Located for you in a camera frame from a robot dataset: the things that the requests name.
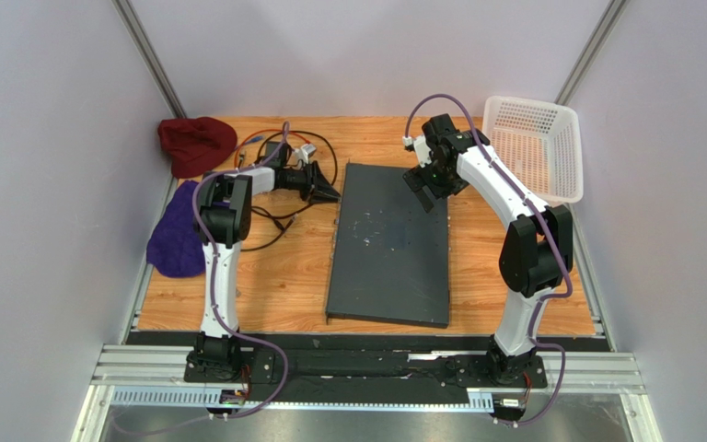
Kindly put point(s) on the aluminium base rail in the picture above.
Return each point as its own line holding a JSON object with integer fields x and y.
{"x": 133, "y": 377}

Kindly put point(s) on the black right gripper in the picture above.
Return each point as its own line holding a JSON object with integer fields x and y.
{"x": 419, "y": 180}

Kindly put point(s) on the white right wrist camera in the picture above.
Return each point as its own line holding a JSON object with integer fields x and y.
{"x": 420, "y": 148}

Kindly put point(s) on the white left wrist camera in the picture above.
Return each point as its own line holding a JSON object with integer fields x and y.
{"x": 304, "y": 153}

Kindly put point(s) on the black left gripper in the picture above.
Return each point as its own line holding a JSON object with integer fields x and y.
{"x": 322, "y": 191}

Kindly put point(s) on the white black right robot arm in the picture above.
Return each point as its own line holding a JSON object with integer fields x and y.
{"x": 537, "y": 253}

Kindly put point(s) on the dark grey network switch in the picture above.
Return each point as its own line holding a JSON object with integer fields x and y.
{"x": 390, "y": 259}

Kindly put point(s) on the dark red cloth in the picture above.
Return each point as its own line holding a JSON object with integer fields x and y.
{"x": 196, "y": 145}

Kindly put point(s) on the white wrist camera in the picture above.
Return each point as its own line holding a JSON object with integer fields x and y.
{"x": 304, "y": 153}
{"x": 420, "y": 148}

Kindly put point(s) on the purple cloth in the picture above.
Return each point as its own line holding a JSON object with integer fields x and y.
{"x": 174, "y": 248}

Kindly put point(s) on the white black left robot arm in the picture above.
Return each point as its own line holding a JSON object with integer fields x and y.
{"x": 222, "y": 209}

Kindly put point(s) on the white plastic basket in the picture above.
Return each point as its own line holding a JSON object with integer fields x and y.
{"x": 540, "y": 142}

